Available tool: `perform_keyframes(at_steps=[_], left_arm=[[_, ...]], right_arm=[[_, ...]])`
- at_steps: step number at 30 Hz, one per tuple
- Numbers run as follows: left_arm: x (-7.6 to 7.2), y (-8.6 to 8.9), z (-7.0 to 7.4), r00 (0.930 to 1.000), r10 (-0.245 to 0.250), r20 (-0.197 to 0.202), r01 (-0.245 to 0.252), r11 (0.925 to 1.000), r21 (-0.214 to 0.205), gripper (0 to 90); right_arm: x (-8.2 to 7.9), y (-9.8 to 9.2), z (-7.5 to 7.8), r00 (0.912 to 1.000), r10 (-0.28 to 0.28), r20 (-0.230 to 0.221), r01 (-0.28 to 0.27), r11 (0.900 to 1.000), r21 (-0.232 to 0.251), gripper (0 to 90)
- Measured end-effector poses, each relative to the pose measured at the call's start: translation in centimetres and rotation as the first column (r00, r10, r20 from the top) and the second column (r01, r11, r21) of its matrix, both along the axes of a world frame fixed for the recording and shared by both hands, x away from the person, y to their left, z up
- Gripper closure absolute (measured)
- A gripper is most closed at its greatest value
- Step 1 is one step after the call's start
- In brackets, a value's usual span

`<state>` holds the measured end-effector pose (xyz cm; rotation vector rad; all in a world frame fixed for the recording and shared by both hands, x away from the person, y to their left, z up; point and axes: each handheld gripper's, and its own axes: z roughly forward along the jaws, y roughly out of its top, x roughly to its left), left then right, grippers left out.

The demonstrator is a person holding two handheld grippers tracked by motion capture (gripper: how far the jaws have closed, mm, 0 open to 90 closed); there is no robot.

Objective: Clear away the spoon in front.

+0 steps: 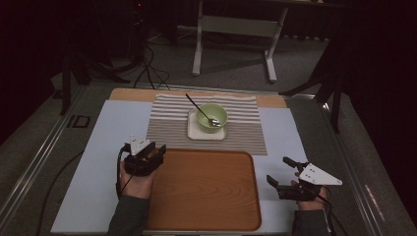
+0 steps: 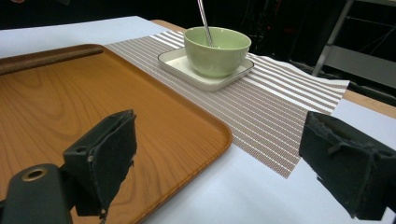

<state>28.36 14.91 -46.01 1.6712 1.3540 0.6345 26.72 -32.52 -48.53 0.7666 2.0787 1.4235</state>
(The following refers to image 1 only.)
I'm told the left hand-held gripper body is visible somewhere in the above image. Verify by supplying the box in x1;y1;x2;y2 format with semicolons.
123;136;165;178

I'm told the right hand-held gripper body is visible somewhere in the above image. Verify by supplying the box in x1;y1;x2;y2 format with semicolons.
277;162;343;202

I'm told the white square plate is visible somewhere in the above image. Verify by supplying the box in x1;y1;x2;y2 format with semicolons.
187;108;227;142

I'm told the metal spoon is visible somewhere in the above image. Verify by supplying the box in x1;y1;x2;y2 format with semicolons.
185;92;222;128

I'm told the wooden tray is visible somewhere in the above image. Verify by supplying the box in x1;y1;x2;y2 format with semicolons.
147;148;263;232

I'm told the green ceramic bowl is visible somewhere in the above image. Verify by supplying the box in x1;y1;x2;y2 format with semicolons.
196;102;229;134

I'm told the person's left hand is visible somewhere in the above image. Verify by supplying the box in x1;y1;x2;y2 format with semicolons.
118;160;158;200

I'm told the person's right hand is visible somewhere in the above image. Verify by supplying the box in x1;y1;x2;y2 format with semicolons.
290;171;328;211

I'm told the pale blue table sheet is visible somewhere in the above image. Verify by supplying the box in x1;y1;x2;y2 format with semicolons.
50;98;309;234

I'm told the striped woven placemat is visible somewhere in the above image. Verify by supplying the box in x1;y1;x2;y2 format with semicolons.
146;93;268;156

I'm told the black metal stand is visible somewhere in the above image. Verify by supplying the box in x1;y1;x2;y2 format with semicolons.
59;53;132;116
278;42;344;134

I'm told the left hand-held gripper cable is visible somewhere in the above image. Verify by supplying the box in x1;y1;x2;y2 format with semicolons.
115;144;139;200

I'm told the hand-held gripper cable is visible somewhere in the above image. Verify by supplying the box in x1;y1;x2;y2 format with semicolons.
316;193;350;236
115;144;139;200

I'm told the metal floor rail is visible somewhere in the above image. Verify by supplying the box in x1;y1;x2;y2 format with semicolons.
0;84;90;227
323;101;387;236

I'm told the right hand-held gripper cable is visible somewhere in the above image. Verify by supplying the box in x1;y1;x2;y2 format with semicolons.
316;193;350;236

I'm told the black floor bracket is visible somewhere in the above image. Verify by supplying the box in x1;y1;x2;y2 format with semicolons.
67;114;91;129

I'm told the bundle of black cables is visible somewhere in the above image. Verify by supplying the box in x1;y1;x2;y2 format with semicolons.
132;43;171;91

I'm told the black floor cable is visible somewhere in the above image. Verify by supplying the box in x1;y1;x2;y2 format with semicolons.
34;148;86;236

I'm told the white metal table frame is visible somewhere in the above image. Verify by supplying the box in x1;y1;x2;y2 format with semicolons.
191;0;289;84

